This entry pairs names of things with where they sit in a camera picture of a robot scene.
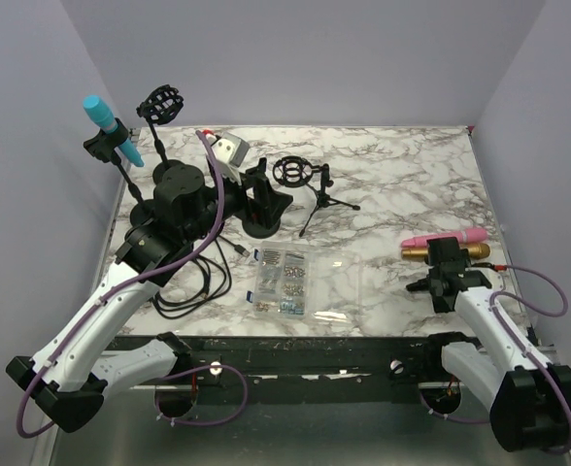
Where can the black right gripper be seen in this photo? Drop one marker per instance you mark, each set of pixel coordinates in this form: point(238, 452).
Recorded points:
point(440, 304)

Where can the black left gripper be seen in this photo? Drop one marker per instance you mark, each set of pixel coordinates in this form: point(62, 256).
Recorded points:
point(267, 211)

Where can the black microphone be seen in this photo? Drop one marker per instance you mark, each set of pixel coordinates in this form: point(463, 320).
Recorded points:
point(421, 285)

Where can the black tripod shock-mount stand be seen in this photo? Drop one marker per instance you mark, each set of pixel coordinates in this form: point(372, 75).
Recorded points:
point(296, 172)

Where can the gold microphone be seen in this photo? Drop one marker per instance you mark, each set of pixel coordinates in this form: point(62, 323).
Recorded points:
point(476, 251)

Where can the pink microphone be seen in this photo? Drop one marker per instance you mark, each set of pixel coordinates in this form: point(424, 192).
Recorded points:
point(465, 236)

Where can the blue microphone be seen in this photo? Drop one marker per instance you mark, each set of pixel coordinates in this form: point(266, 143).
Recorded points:
point(102, 116)

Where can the black round-base mic stand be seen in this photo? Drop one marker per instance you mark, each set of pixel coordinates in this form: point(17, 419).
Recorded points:
point(259, 227)

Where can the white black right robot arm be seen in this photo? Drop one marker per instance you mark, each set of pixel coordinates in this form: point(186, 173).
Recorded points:
point(527, 396)

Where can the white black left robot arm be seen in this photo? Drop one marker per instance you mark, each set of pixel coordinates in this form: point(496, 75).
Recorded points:
point(181, 219)

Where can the clear plastic screw box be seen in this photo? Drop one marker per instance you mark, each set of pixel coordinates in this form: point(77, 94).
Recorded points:
point(310, 283)

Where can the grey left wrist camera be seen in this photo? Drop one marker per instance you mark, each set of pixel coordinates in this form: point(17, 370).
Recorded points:
point(230, 152)

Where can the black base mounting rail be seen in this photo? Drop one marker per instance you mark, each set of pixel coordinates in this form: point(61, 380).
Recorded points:
point(274, 370)

